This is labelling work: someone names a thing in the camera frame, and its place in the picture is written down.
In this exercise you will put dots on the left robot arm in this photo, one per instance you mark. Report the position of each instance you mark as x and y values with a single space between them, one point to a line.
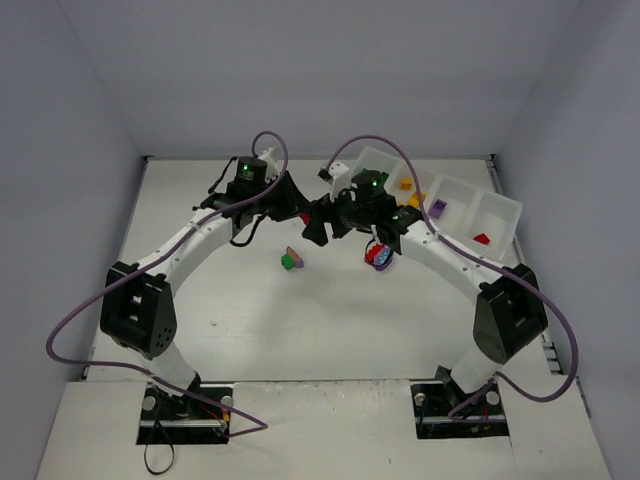
138 311

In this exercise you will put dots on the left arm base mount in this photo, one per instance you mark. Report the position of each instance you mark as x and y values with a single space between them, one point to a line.
170 420

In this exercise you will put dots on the red lego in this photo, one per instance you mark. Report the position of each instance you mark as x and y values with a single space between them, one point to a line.
482 239

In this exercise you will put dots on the purple paw print lego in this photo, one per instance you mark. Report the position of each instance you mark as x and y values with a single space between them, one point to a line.
382 259

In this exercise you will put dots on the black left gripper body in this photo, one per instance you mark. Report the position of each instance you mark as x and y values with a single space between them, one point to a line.
286 195

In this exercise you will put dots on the purple butterfly lego brick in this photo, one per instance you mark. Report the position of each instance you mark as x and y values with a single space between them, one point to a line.
295 257

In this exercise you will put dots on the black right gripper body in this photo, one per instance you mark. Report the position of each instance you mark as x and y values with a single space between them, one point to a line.
329 216

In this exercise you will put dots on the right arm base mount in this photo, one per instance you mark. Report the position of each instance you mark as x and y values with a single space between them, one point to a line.
443 412

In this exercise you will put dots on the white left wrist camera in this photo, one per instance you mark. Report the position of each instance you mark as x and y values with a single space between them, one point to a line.
271 156

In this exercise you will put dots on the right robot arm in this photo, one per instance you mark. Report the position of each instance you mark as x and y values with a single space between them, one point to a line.
508 315

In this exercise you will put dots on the green half-round lego brick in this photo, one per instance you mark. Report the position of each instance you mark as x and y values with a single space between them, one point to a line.
287 262

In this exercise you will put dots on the purple square lego brick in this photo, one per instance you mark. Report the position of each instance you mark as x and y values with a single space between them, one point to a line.
437 208

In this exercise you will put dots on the clear plastic divided tray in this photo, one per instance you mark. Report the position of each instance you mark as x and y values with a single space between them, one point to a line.
470 210

